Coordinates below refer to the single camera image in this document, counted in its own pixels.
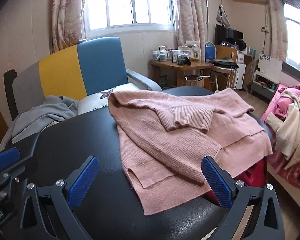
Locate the white wall switch box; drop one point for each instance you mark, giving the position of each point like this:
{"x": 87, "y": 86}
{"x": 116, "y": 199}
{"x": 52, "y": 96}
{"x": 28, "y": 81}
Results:
{"x": 264, "y": 29}

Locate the large sliding window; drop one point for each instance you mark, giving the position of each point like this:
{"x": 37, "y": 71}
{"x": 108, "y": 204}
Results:
{"x": 120, "y": 5}

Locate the pink knit sweater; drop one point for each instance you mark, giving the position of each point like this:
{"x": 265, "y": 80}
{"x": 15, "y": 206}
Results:
{"x": 165, "y": 135}

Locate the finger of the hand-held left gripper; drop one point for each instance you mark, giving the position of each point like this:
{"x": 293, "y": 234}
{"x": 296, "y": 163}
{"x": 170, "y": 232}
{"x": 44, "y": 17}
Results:
{"x": 27, "y": 143}
{"x": 5, "y": 158}

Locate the pink blanket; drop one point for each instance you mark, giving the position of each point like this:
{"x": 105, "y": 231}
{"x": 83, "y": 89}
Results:
{"x": 277, "y": 160}

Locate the wooden chair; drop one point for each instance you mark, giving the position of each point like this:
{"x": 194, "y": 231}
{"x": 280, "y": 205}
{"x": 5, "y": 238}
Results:
{"x": 226, "y": 52}

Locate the black desk fan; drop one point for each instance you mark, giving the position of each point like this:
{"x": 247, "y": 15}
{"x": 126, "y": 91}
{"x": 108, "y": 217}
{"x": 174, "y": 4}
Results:
{"x": 240, "y": 45}

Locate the grey yellow blue armchair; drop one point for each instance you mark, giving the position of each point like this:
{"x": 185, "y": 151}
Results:
{"x": 100, "y": 62}

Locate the hanging grey bag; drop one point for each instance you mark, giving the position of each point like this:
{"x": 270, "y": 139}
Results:
{"x": 223, "y": 16}

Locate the beige garment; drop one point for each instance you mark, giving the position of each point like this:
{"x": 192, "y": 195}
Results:
{"x": 290, "y": 130}

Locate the green plaid cloth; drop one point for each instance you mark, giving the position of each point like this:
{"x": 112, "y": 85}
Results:
{"x": 222, "y": 63}

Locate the cluster of bottles and boxes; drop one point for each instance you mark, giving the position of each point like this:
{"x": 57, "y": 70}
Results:
{"x": 175, "y": 55}

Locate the small side window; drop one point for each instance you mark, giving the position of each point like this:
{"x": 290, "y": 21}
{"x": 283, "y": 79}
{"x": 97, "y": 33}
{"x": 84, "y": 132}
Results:
{"x": 297, "y": 42}

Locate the shopping bag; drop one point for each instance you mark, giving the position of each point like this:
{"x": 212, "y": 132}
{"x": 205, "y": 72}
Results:
{"x": 193, "y": 81}

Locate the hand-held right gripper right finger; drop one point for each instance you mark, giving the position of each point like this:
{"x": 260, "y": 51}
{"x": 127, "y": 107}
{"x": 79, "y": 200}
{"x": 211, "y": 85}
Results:
{"x": 217, "y": 183}

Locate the white printed pillow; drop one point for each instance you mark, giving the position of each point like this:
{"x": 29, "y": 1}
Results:
{"x": 90, "y": 103}

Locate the black monitor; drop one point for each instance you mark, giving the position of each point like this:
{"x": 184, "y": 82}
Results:
{"x": 222, "y": 35}

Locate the white flower-print cabinet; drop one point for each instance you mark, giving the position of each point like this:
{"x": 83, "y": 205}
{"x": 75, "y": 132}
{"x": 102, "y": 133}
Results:
{"x": 270, "y": 65}

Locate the wooden side table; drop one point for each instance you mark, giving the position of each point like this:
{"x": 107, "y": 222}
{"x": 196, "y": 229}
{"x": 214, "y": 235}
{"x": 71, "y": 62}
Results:
{"x": 170, "y": 67}

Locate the red garment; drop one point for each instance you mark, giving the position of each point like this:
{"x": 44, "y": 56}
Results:
{"x": 250, "y": 172}

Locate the floral curtain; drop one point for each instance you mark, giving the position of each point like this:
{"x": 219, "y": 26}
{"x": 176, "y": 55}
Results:
{"x": 275, "y": 30}
{"x": 190, "y": 17}
{"x": 65, "y": 12}

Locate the grey garment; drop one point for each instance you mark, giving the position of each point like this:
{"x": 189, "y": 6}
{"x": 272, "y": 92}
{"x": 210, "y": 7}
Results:
{"x": 45, "y": 112}

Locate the metal coat stand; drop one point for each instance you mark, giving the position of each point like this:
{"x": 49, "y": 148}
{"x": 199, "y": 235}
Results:
{"x": 207, "y": 10}

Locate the blue container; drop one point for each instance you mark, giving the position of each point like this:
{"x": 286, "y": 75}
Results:
{"x": 210, "y": 52}

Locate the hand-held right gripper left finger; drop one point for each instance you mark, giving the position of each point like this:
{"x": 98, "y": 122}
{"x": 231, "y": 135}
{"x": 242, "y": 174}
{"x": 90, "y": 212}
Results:
{"x": 82, "y": 182}

